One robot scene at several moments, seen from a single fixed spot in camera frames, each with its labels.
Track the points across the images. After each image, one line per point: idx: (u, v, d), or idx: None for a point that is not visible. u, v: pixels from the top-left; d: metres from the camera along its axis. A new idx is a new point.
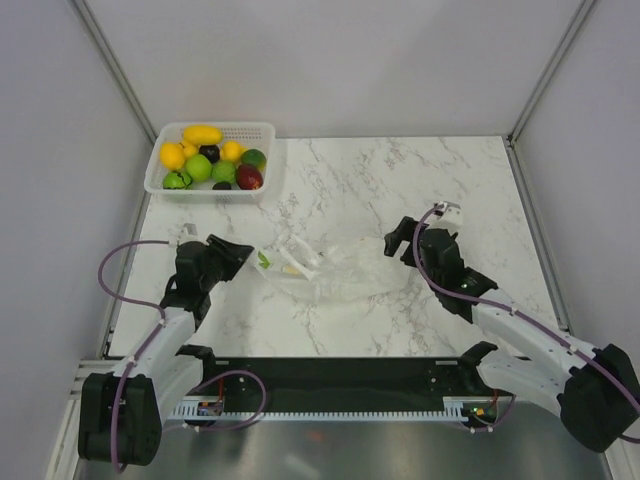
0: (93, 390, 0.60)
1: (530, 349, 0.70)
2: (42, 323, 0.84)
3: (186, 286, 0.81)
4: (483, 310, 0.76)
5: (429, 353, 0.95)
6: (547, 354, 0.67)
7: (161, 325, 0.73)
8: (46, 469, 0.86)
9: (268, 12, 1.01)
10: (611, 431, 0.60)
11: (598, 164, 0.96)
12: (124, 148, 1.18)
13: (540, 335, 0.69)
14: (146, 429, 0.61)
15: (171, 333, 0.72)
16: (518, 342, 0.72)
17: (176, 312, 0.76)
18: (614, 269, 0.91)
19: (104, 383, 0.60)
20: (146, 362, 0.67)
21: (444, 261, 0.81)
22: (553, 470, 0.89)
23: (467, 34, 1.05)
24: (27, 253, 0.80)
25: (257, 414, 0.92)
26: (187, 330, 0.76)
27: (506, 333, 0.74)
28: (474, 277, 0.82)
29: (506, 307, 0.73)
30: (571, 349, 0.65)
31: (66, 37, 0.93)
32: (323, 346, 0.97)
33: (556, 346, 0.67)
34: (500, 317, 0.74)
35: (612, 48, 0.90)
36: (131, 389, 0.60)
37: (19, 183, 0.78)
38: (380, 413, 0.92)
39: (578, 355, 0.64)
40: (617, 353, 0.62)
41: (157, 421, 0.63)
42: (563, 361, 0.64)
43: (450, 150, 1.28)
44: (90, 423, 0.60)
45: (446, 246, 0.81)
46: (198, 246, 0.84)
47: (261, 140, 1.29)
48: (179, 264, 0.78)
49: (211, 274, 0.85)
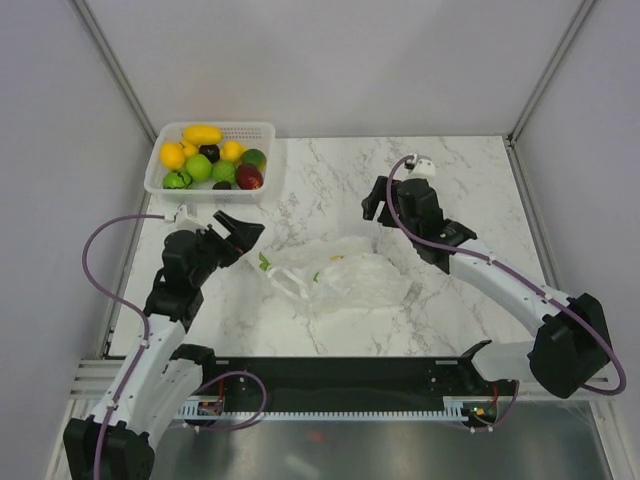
0: (74, 436, 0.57)
1: (504, 297, 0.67)
2: (42, 322, 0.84)
3: (175, 282, 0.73)
4: (459, 258, 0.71)
5: (428, 353, 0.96)
6: (521, 301, 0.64)
7: (144, 347, 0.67)
8: (46, 469, 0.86)
9: (268, 13, 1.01)
10: (578, 381, 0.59)
11: (598, 164, 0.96)
12: (124, 147, 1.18)
13: (515, 283, 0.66)
14: (136, 467, 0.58)
15: (154, 356, 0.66)
16: (491, 290, 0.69)
17: (161, 324, 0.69)
18: (614, 269, 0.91)
19: (86, 428, 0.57)
20: (127, 402, 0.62)
21: (421, 210, 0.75)
22: (554, 470, 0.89)
23: (467, 34, 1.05)
24: (27, 253, 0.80)
25: (258, 414, 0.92)
26: (174, 340, 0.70)
27: (480, 282, 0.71)
28: (453, 226, 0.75)
29: (484, 256, 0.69)
30: (545, 296, 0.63)
31: (66, 37, 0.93)
32: (322, 345, 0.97)
33: (531, 293, 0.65)
34: (477, 268, 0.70)
35: (612, 48, 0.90)
36: (111, 439, 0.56)
37: (20, 183, 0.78)
38: (379, 413, 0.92)
39: (553, 303, 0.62)
40: (590, 301, 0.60)
41: (147, 453, 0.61)
42: (536, 308, 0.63)
43: (450, 150, 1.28)
44: (79, 466, 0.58)
45: (424, 194, 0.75)
46: (191, 236, 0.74)
47: (261, 140, 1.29)
48: (167, 260, 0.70)
49: (204, 266, 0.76)
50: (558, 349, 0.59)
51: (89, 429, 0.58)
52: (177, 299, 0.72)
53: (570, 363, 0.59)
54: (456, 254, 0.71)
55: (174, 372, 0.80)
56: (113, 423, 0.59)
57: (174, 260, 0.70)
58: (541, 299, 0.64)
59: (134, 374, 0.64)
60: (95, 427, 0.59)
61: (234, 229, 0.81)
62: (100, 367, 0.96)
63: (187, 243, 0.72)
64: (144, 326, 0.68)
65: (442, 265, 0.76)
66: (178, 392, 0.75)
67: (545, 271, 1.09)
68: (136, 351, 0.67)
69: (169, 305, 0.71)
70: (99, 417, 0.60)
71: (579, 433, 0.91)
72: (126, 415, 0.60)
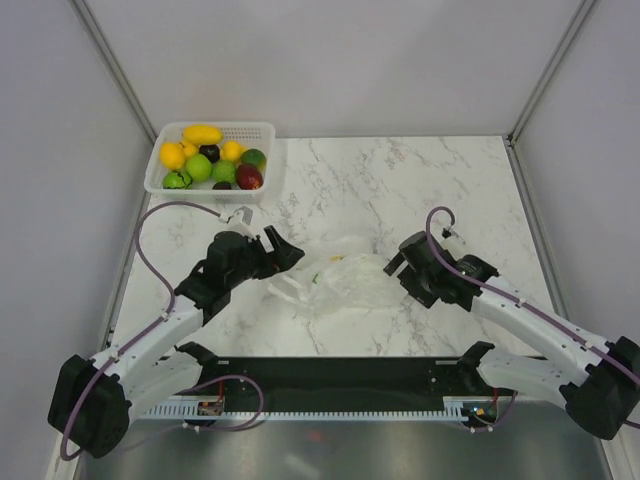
0: (70, 373, 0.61)
1: (538, 342, 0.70)
2: (41, 322, 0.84)
3: (211, 277, 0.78)
4: (485, 299, 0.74)
5: (428, 353, 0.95)
6: (559, 348, 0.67)
7: (162, 318, 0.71)
8: (47, 469, 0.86)
9: (268, 13, 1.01)
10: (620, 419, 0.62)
11: (598, 165, 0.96)
12: (124, 148, 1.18)
13: (552, 330, 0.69)
14: (109, 427, 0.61)
15: (168, 331, 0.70)
16: (526, 336, 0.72)
17: (183, 306, 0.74)
18: (614, 269, 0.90)
19: (82, 369, 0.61)
20: (128, 360, 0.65)
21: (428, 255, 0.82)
22: (555, 470, 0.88)
23: (467, 34, 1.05)
24: (26, 253, 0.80)
25: (260, 414, 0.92)
26: (190, 326, 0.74)
27: (512, 326, 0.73)
28: (467, 261, 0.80)
29: (513, 299, 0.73)
30: (587, 345, 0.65)
31: (66, 37, 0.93)
32: (323, 346, 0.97)
33: (569, 341, 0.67)
34: (505, 310, 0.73)
35: (612, 48, 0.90)
36: (101, 388, 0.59)
37: (19, 182, 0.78)
38: (380, 413, 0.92)
39: (593, 352, 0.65)
40: (629, 346, 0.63)
41: (122, 421, 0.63)
42: (578, 358, 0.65)
43: (451, 150, 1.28)
44: (61, 402, 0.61)
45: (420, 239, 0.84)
46: (237, 239, 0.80)
47: (261, 140, 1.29)
48: (211, 253, 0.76)
49: (241, 273, 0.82)
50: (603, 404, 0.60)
51: (84, 372, 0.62)
52: (210, 291, 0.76)
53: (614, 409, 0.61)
54: (481, 292, 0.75)
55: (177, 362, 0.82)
56: (108, 373, 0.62)
57: (218, 255, 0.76)
58: (580, 348, 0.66)
59: (146, 339, 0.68)
60: (89, 372, 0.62)
61: (277, 246, 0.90)
62: None
63: (233, 244, 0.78)
64: (170, 304, 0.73)
65: (464, 303, 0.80)
66: (172, 380, 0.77)
67: (545, 272, 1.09)
68: (155, 320, 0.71)
69: (200, 295, 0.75)
70: (99, 364, 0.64)
71: (579, 433, 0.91)
72: (122, 370, 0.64)
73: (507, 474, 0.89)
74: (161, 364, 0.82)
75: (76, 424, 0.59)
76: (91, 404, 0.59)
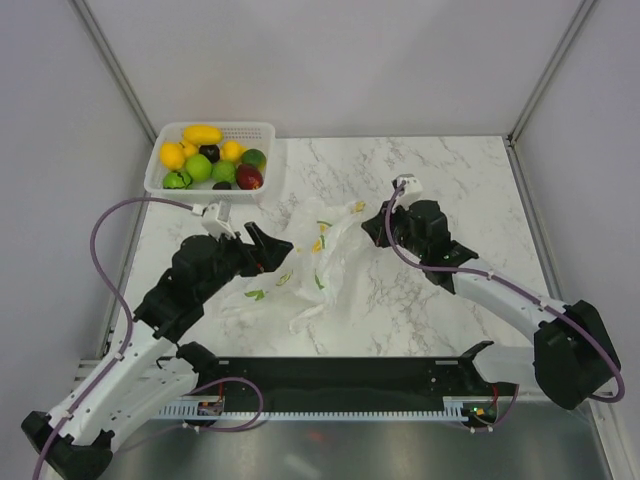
0: (30, 433, 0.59)
1: (502, 308, 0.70)
2: (42, 323, 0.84)
3: (179, 289, 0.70)
4: (462, 278, 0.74)
5: (428, 353, 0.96)
6: (519, 311, 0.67)
7: (116, 359, 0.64)
8: (46, 469, 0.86)
9: (268, 12, 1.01)
10: (583, 391, 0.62)
11: (598, 165, 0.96)
12: (124, 148, 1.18)
13: (514, 296, 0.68)
14: (84, 470, 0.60)
15: (123, 373, 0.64)
16: (494, 305, 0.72)
17: (145, 338, 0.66)
18: (614, 268, 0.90)
19: (40, 427, 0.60)
20: (82, 416, 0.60)
21: (431, 233, 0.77)
22: (554, 470, 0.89)
23: (467, 33, 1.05)
24: (26, 252, 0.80)
25: (261, 414, 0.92)
26: (154, 356, 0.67)
27: (484, 299, 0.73)
28: (458, 249, 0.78)
29: (482, 272, 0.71)
30: (541, 304, 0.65)
31: (66, 36, 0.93)
32: (323, 346, 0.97)
33: (528, 303, 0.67)
34: (478, 284, 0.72)
35: (613, 48, 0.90)
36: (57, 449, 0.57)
37: (19, 182, 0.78)
38: (380, 413, 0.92)
39: (549, 310, 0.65)
40: (588, 308, 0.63)
41: (104, 454, 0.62)
42: (533, 316, 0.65)
43: (451, 150, 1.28)
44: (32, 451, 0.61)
45: (435, 218, 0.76)
46: (207, 244, 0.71)
47: (261, 140, 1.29)
48: (176, 264, 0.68)
49: (216, 282, 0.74)
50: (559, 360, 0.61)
51: (44, 430, 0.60)
52: (175, 308, 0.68)
53: (573, 372, 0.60)
54: (457, 274, 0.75)
55: (170, 373, 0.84)
56: (63, 432, 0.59)
57: (184, 266, 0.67)
58: (537, 307, 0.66)
59: (103, 384, 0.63)
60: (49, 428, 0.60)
61: (259, 244, 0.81)
62: None
63: (203, 252, 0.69)
64: (126, 342, 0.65)
65: (447, 286, 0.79)
66: (161, 396, 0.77)
67: (546, 272, 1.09)
68: (108, 361, 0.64)
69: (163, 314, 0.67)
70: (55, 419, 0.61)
71: (579, 433, 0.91)
72: (77, 429, 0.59)
73: (507, 474, 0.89)
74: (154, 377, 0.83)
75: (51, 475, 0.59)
76: (54, 459, 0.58)
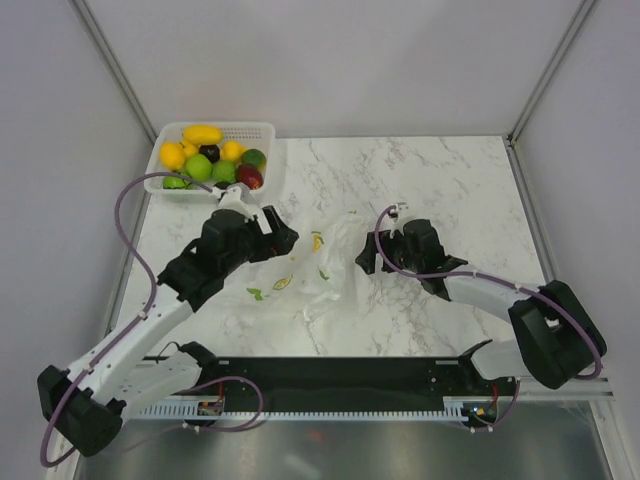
0: (44, 390, 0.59)
1: (488, 302, 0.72)
2: (42, 323, 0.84)
3: (204, 259, 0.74)
4: (452, 284, 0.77)
5: (429, 353, 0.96)
6: (498, 298, 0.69)
7: (140, 318, 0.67)
8: (47, 469, 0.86)
9: (268, 12, 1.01)
10: (567, 369, 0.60)
11: (598, 166, 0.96)
12: (124, 148, 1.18)
13: (494, 286, 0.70)
14: (95, 434, 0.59)
15: (148, 330, 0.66)
16: (480, 300, 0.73)
17: (167, 301, 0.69)
18: (614, 269, 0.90)
19: (56, 383, 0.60)
20: (103, 370, 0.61)
21: (424, 247, 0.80)
22: (553, 469, 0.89)
23: (467, 34, 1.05)
24: (26, 253, 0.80)
25: (260, 414, 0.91)
26: (174, 319, 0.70)
27: (474, 298, 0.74)
28: (451, 260, 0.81)
29: (467, 271, 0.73)
30: (515, 287, 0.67)
31: (66, 37, 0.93)
32: (323, 346, 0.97)
33: (505, 288, 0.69)
34: (465, 283, 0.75)
35: (612, 48, 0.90)
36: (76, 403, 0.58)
37: (19, 183, 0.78)
38: (379, 413, 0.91)
39: (523, 291, 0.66)
40: (561, 287, 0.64)
41: (115, 422, 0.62)
42: (509, 298, 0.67)
43: (451, 150, 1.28)
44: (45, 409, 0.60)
45: (426, 232, 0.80)
46: (236, 217, 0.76)
47: (261, 140, 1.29)
48: (207, 231, 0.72)
49: (236, 258, 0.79)
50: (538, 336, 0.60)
51: (60, 385, 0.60)
52: (201, 275, 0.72)
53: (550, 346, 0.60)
54: (447, 280, 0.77)
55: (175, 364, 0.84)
56: (83, 385, 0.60)
57: (214, 234, 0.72)
58: (513, 291, 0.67)
59: (125, 340, 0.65)
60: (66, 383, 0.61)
61: (276, 228, 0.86)
62: None
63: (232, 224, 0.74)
64: (149, 302, 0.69)
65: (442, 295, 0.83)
66: (171, 380, 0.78)
67: (546, 272, 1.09)
68: (133, 320, 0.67)
69: (188, 280, 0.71)
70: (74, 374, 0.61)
71: (579, 433, 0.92)
72: (98, 382, 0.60)
73: (507, 474, 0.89)
74: (160, 365, 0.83)
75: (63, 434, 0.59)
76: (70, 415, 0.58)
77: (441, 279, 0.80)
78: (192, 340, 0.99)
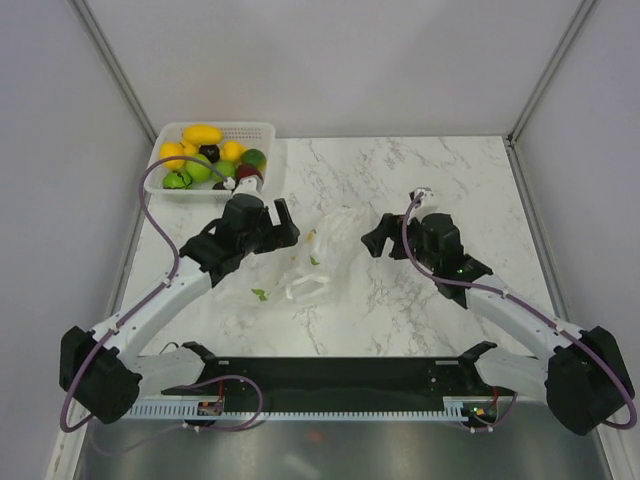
0: (69, 346, 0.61)
1: (516, 329, 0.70)
2: (42, 322, 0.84)
3: (223, 237, 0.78)
4: (477, 297, 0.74)
5: (429, 353, 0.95)
6: (533, 335, 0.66)
7: (164, 284, 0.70)
8: (47, 469, 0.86)
9: (268, 12, 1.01)
10: (595, 417, 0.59)
11: (598, 165, 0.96)
12: (124, 148, 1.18)
13: (527, 315, 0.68)
14: (115, 397, 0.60)
15: (170, 298, 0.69)
16: (508, 326, 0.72)
17: (188, 270, 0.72)
18: (614, 268, 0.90)
19: (81, 342, 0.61)
20: (128, 332, 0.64)
21: (443, 247, 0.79)
22: (554, 470, 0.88)
23: (467, 34, 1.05)
24: (26, 253, 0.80)
25: (259, 414, 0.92)
26: (195, 291, 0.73)
27: (499, 317, 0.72)
28: (471, 263, 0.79)
29: (497, 290, 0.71)
30: (557, 329, 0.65)
31: (66, 36, 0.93)
32: (323, 346, 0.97)
33: (543, 326, 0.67)
34: (491, 301, 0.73)
35: (612, 48, 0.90)
36: (101, 360, 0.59)
37: (18, 182, 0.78)
38: (380, 413, 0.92)
39: (564, 336, 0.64)
40: (603, 334, 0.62)
41: (132, 391, 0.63)
42: (547, 340, 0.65)
43: (451, 150, 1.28)
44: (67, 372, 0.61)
45: (447, 231, 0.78)
46: (254, 202, 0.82)
47: (261, 140, 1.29)
48: (230, 210, 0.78)
49: (251, 241, 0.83)
50: (572, 384, 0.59)
51: (85, 344, 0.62)
52: (221, 249, 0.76)
53: (582, 396, 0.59)
54: (471, 289, 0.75)
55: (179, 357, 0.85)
56: (108, 344, 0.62)
57: (237, 212, 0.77)
58: (552, 331, 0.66)
59: (149, 305, 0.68)
60: (91, 343, 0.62)
61: (282, 222, 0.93)
62: None
63: (253, 205, 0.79)
64: (174, 269, 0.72)
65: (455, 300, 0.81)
66: (178, 368, 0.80)
67: (546, 272, 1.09)
68: (157, 286, 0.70)
69: (209, 253, 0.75)
70: (100, 335, 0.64)
71: (579, 433, 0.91)
72: (122, 343, 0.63)
73: (507, 474, 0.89)
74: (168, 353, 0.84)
75: (83, 396, 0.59)
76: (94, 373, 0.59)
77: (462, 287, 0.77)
78: (191, 340, 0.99)
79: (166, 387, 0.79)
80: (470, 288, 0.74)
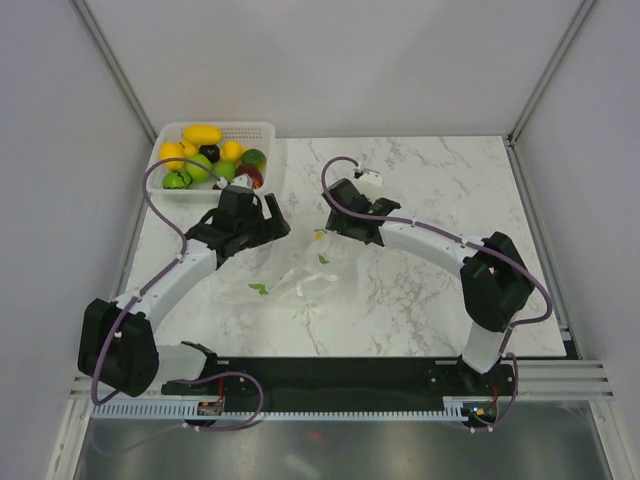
0: (94, 316, 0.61)
1: (430, 253, 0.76)
2: (43, 322, 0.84)
3: (220, 224, 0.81)
4: (388, 229, 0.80)
5: (428, 353, 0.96)
6: (444, 251, 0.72)
7: (178, 259, 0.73)
8: (46, 469, 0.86)
9: (268, 12, 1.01)
10: (507, 311, 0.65)
11: (598, 165, 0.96)
12: (124, 148, 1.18)
13: (436, 238, 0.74)
14: (141, 365, 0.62)
15: (186, 270, 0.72)
16: (422, 251, 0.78)
17: (196, 250, 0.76)
18: (614, 269, 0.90)
19: (105, 311, 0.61)
20: (151, 299, 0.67)
21: (348, 200, 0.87)
22: (554, 470, 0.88)
23: (467, 34, 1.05)
24: (26, 253, 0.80)
25: (257, 414, 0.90)
26: (205, 267, 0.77)
27: (415, 247, 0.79)
28: (380, 205, 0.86)
29: (407, 221, 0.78)
30: (463, 241, 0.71)
31: (65, 36, 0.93)
32: (323, 346, 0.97)
33: (451, 242, 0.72)
34: (403, 232, 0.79)
35: (613, 48, 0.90)
36: (128, 326, 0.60)
37: (18, 183, 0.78)
38: (379, 413, 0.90)
39: (470, 247, 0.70)
40: (499, 236, 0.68)
41: (153, 359, 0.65)
42: (456, 253, 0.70)
43: (451, 150, 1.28)
44: (88, 347, 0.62)
45: (345, 185, 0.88)
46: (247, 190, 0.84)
47: (261, 140, 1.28)
48: (224, 197, 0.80)
49: (245, 227, 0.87)
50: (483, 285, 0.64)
51: (109, 314, 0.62)
52: (221, 235, 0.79)
53: (497, 296, 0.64)
54: (384, 225, 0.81)
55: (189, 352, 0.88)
56: (133, 312, 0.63)
57: (231, 198, 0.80)
58: (459, 245, 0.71)
59: (166, 278, 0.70)
60: (113, 313, 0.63)
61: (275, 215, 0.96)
62: None
63: (246, 191, 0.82)
64: (183, 247, 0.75)
65: (376, 240, 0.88)
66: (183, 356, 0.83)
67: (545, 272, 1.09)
68: (170, 262, 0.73)
69: (211, 238, 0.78)
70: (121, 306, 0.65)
71: (579, 433, 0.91)
72: (148, 307, 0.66)
73: (507, 474, 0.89)
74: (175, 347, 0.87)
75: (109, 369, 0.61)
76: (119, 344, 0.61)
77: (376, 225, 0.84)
78: (191, 340, 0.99)
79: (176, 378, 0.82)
80: (383, 223, 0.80)
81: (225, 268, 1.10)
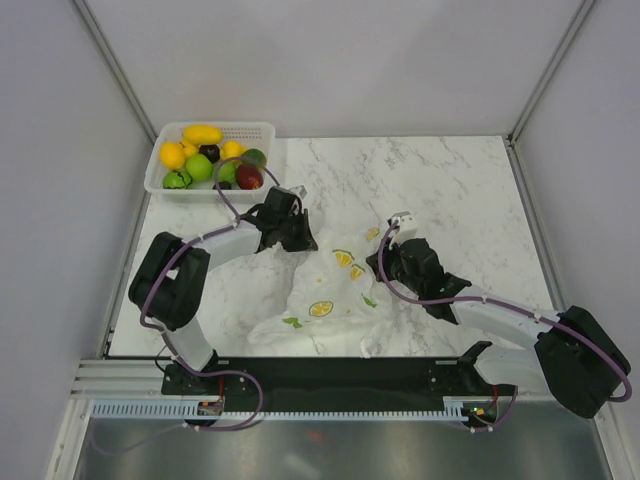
0: (161, 243, 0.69)
1: (507, 332, 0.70)
2: (42, 321, 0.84)
3: (264, 218, 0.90)
4: (459, 307, 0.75)
5: (428, 353, 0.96)
6: (517, 328, 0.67)
7: (233, 227, 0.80)
8: (46, 469, 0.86)
9: (268, 13, 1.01)
10: (595, 395, 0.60)
11: (599, 165, 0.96)
12: (124, 148, 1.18)
13: (506, 313, 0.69)
14: (186, 301, 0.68)
15: (236, 237, 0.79)
16: (499, 329, 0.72)
17: (248, 227, 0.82)
18: (615, 269, 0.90)
19: (172, 242, 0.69)
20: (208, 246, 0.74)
21: (425, 270, 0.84)
22: (554, 470, 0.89)
23: (468, 34, 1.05)
24: (25, 252, 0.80)
25: (257, 414, 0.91)
26: (250, 242, 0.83)
27: (486, 322, 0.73)
28: (452, 282, 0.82)
29: (477, 298, 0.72)
30: (536, 316, 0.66)
31: (66, 37, 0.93)
32: (322, 346, 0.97)
33: (524, 317, 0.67)
34: (475, 309, 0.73)
35: (613, 47, 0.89)
36: (191, 256, 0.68)
37: (17, 182, 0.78)
38: (380, 413, 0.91)
39: (544, 322, 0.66)
40: (579, 312, 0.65)
41: (197, 300, 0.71)
42: (530, 329, 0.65)
43: (451, 150, 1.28)
44: (147, 271, 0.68)
45: (426, 255, 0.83)
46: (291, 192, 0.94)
47: (261, 140, 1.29)
48: (271, 196, 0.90)
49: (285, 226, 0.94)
50: (562, 365, 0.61)
51: (174, 245, 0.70)
52: (264, 225, 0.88)
53: (582, 379, 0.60)
54: (455, 302, 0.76)
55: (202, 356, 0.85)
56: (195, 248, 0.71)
57: (277, 196, 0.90)
58: (533, 320, 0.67)
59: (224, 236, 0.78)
60: (177, 246, 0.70)
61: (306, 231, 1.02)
62: (100, 367, 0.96)
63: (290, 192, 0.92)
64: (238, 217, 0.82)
65: (450, 317, 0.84)
66: (193, 348, 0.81)
67: (545, 272, 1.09)
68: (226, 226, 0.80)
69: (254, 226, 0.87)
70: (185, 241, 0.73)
71: (579, 433, 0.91)
72: (207, 248, 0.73)
73: (507, 474, 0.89)
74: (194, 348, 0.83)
75: (160, 295, 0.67)
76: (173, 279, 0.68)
77: (447, 303, 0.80)
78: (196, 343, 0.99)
79: (186, 355, 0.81)
80: (453, 301, 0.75)
81: (225, 266, 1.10)
